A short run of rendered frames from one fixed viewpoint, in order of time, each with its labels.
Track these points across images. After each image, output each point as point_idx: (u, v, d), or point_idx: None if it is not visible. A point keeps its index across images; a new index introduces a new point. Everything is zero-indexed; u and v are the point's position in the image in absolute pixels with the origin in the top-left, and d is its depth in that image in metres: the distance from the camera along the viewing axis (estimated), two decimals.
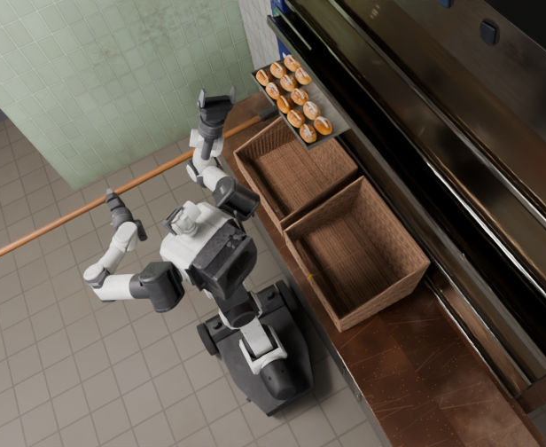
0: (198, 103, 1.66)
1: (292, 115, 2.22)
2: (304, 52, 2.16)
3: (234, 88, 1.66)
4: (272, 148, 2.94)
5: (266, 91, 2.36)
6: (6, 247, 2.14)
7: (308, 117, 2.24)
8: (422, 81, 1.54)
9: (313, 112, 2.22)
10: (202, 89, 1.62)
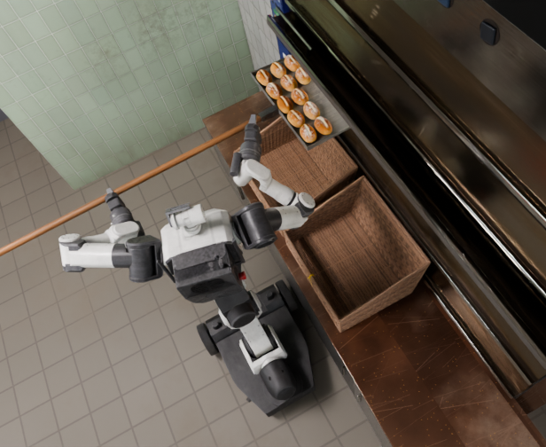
0: (251, 122, 2.05)
1: (292, 115, 2.22)
2: (304, 52, 2.16)
3: (258, 127, 2.16)
4: (272, 148, 2.94)
5: (266, 91, 2.36)
6: (6, 246, 2.14)
7: (308, 117, 2.24)
8: (422, 81, 1.54)
9: (313, 112, 2.22)
10: (252, 114, 2.09)
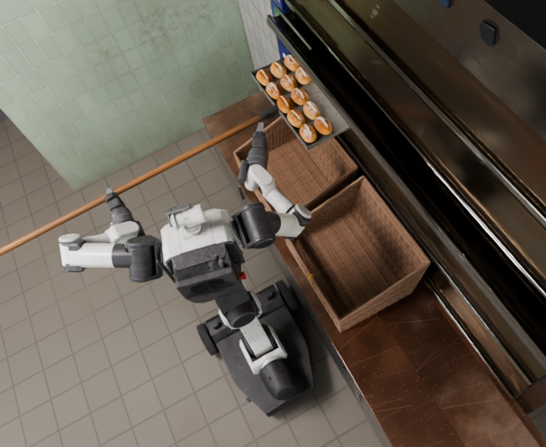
0: (259, 130, 2.18)
1: (292, 115, 2.22)
2: (304, 52, 2.16)
3: None
4: (272, 148, 2.94)
5: (266, 91, 2.36)
6: (6, 246, 2.14)
7: (308, 117, 2.24)
8: (422, 81, 1.54)
9: (313, 112, 2.22)
10: (259, 122, 2.22)
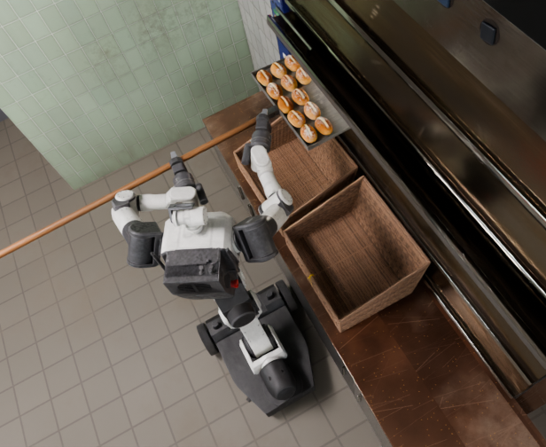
0: None
1: (293, 115, 2.22)
2: (304, 52, 2.16)
3: None
4: (272, 148, 2.94)
5: (267, 91, 2.36)
6: (8, 247, 2.14)
7: (309, 117, 2.24)
8: (422, 81, 1.54)
9: (314, 112, 2.22)
10: (263, 108, 2.29)
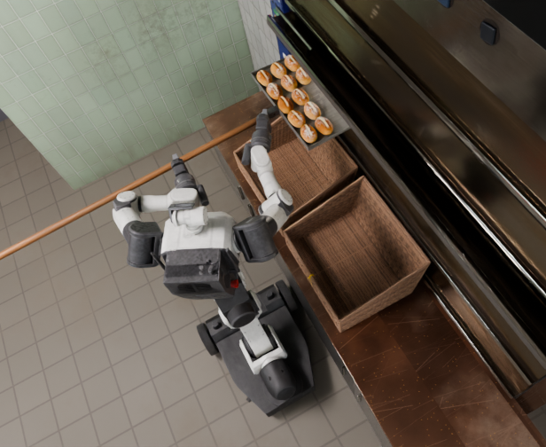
0: None
1: (293, 115, 2.22)
2: (304, 52, 2.16)
3: None
4: (272, 148, 2.94)
5: (267, 91, 2.36)
6: (9, 248, 2.14)
7: (309, 117, 2.24)
8: (422, 81, 1.54)
9: (314, 112, 2.22)
10: (263, 109, 2.29)
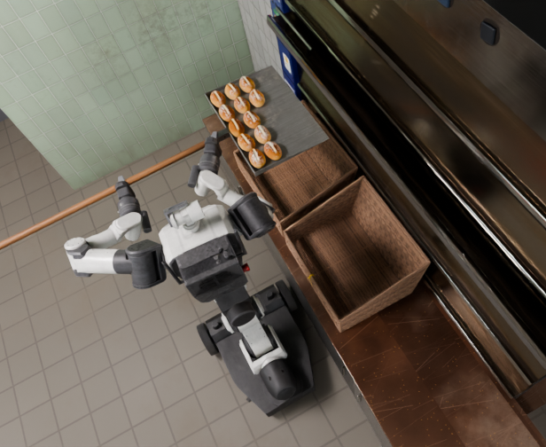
0: None
1: (242, 139, 2.17)
2: (304, 52, 2.16)
3: None
4: None
5: (219, 113, 2.32)
6: None
7: (259, 141, 2.19)
8: (422, 81, 1.54)
9: (263, 136, 2.17)
10: (214, 131, 2.24)
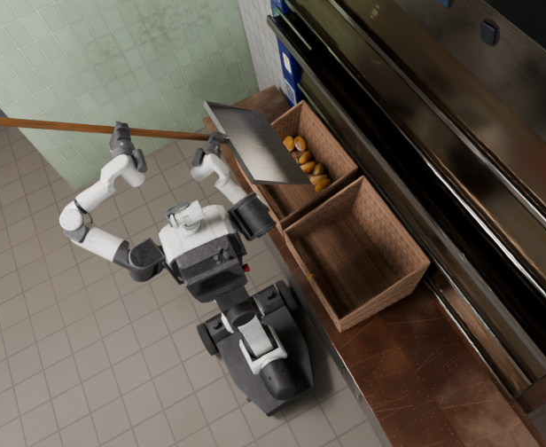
0: None
1: None
2: (304, 52, 2.16)
3: None
4: None
5: (304, 144, 2.88)
6: None
7: (314, 179, 2.75)
8: (422, 81, 1.54)
9: (314, 184, 2.77)
10: (216, 131, 2.25)
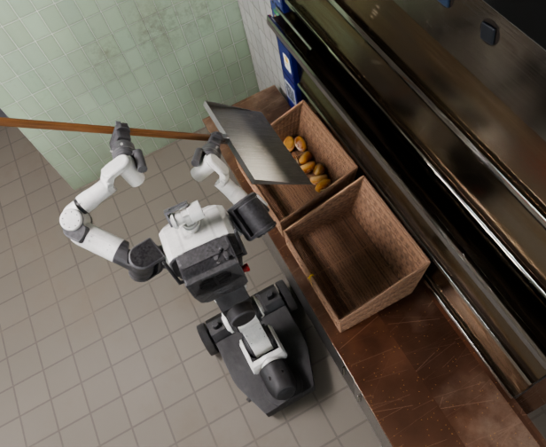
0: None
1: None
2: (304, 52, 2.16)
3: None
4: None
5: (304, 144, 2.88)
6: None
7: (314, 179, 2.75)
8: (422, 81, 1.54)
9: (314, 184, 2.77)
10: (216, 131, 2.25)
